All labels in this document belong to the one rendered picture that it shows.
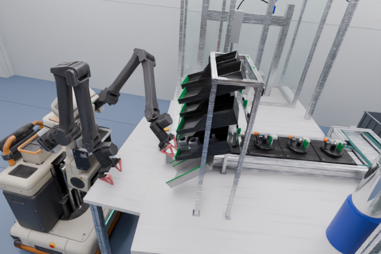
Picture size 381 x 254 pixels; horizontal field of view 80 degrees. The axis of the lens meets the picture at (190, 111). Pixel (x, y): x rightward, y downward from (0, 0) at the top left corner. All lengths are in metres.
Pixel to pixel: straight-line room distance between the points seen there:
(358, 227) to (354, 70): 2.95
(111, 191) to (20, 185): 0.59
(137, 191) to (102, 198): 0.19
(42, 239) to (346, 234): 1.92
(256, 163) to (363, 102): 2.94
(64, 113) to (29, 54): 4.14
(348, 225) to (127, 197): 1.12
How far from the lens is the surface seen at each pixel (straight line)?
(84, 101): 1.10
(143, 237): 1.29
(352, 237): 1.41
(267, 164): 1.64
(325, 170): 1.80
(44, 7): 4.74
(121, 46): 4.10
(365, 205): 1.29
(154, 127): 1.22
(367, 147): 2.29
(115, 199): 1.44
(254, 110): 0.92
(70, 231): 2.11
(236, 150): 1.61
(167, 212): 1.36
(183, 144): 1.15
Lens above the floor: 1.98
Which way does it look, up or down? 31 degrees down
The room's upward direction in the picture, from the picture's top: 5 degrees clockwise
